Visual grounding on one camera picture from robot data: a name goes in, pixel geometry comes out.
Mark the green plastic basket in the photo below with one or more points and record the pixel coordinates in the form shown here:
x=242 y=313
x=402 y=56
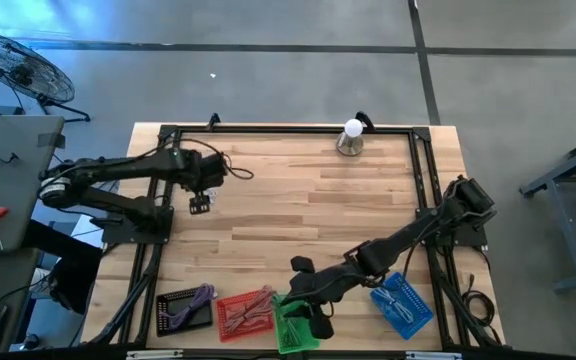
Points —
x=279 y=325

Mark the blue plastic basket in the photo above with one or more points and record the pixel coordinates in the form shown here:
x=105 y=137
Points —
x=418 y=312

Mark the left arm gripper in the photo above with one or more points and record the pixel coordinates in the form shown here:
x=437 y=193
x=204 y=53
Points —
x=205 y=172

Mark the silver metal bracket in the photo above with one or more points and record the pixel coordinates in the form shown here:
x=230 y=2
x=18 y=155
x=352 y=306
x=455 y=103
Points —
x=153 y=355
x=433 y=356

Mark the black curved bracket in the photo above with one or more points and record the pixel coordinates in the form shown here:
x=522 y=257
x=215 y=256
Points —
x=366 y=120
x=213 y=120

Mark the light gray side table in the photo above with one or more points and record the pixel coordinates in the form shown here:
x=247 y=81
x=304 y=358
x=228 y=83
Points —
x=8 y=190

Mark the gray tape piece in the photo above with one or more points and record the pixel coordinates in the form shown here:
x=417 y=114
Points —
x=50 y=140

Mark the white bulb lamp metal base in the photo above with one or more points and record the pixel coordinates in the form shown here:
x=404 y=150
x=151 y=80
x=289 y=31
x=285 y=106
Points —
x=353 y=128

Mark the black floor fan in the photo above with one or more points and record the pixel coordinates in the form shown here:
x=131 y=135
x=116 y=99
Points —
x=20 y=70

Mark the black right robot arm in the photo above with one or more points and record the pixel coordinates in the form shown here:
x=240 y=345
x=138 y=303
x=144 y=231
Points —
x=393 y=250

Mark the black aluminium table frame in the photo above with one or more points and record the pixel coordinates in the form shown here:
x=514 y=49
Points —
x=293 y=129

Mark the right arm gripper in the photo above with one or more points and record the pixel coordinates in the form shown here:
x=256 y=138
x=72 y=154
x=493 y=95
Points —
x=308 y=295

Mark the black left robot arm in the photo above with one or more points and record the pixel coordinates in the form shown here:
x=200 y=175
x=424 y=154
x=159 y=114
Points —
x=118 y=169

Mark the black plastic basket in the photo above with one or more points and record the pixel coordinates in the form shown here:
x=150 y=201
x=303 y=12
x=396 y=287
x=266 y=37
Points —
x=190 y=322

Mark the red plastic basket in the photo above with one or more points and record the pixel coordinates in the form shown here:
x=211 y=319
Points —
x=228 y=336

